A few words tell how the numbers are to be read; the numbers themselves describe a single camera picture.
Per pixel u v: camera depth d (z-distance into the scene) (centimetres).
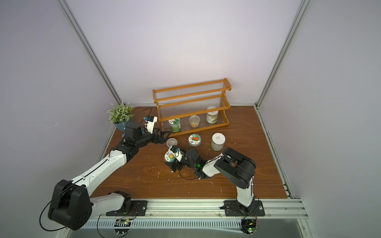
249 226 68
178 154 72
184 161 75
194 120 100
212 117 101
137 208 73
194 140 90
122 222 72
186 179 72
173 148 73
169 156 83
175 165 76
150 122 72
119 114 93
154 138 72
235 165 52
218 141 88
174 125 97
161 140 73
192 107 96
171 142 92
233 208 73
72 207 40
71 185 42
